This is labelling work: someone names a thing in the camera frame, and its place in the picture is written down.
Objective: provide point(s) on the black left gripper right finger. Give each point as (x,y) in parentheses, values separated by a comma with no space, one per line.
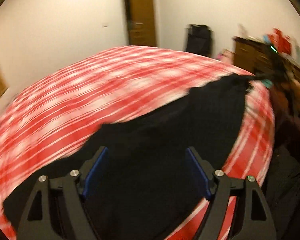
(237,208)

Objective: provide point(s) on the dark wooden dresser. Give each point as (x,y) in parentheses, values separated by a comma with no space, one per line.
(254,57)

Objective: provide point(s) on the black suitcase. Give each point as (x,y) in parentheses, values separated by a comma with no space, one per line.
(199,40)

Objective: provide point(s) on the brown wooden door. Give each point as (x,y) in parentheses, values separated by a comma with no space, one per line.
(140,18)

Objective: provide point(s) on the red white plaid bedsheet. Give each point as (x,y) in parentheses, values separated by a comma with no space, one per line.
(54,117)

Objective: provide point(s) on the pink clothes pile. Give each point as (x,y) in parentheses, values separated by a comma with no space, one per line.
(226,56)

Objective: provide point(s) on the person's right hand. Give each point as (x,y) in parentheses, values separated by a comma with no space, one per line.
(285,100)

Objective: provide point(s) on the red gift bag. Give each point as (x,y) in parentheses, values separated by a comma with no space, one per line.
(280,41)

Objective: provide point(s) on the black pants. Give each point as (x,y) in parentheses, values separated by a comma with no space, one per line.
(132,178)

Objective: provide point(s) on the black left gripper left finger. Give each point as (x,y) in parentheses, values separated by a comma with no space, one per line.
(65,199)

